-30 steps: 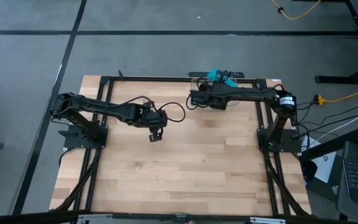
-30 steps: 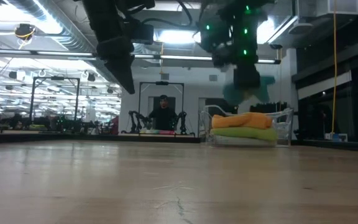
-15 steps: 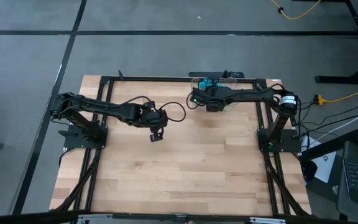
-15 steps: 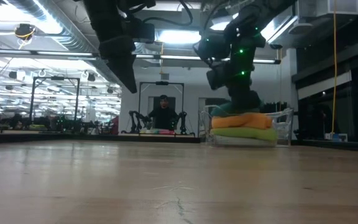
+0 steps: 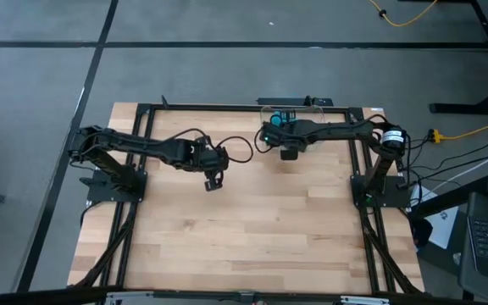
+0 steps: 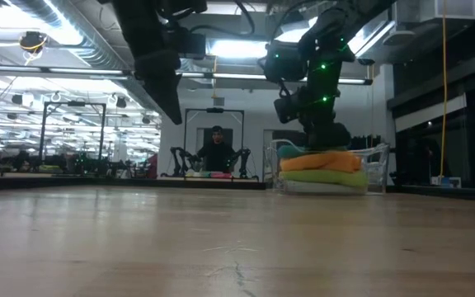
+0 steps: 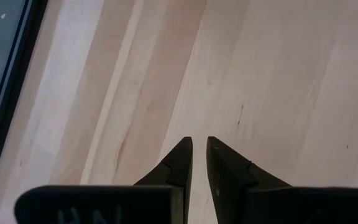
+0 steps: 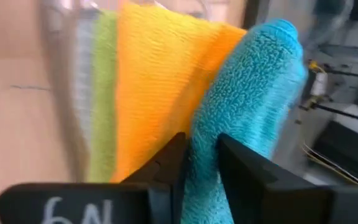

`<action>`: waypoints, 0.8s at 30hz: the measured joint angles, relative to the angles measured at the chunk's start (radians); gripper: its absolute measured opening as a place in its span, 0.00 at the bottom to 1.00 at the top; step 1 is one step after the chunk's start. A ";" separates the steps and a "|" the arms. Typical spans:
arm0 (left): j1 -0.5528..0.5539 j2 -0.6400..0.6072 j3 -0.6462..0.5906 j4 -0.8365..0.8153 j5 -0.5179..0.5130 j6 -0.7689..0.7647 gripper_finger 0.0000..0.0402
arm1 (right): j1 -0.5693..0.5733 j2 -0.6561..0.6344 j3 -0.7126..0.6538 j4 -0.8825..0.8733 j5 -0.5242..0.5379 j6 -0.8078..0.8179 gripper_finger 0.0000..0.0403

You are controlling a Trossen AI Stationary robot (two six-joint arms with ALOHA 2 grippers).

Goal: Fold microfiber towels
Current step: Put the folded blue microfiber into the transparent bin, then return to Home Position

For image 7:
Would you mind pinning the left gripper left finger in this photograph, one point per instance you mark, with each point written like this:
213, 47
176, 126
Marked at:
172, 180

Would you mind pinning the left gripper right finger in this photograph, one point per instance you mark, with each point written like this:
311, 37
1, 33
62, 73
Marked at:
235, 186

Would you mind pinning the black aluminium table frame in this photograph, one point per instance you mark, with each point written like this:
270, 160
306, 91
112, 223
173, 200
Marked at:
17, 77

